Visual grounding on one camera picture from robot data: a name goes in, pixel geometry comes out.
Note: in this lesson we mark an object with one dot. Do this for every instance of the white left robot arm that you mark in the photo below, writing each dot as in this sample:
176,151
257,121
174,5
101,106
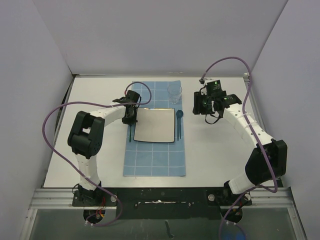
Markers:
86,138

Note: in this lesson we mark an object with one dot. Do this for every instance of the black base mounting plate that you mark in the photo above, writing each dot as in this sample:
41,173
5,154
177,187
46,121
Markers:
155,203

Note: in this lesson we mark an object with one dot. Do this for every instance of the square white plate black rim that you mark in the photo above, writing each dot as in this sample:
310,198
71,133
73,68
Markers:
155,125

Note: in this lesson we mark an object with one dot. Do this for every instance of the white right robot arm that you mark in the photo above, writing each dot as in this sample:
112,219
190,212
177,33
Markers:
268,159

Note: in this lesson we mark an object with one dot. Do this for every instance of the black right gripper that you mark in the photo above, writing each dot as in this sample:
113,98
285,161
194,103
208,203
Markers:
198,108

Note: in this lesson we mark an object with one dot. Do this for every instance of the dark blue plastic spoon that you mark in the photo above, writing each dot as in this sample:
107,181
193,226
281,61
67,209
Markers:
180,114

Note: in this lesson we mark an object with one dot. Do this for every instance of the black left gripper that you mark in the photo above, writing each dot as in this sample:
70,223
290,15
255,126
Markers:
132,121

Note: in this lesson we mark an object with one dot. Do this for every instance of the silver metal fork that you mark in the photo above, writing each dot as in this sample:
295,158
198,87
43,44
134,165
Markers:
130,132

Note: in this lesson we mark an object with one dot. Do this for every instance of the clear wine glass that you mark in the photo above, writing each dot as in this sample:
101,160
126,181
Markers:
174,93

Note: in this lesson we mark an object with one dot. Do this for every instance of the aluminium frame rail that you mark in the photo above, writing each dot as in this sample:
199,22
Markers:
293,212

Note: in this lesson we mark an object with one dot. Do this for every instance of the dark blue plastic knife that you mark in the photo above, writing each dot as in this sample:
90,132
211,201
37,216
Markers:
177,127

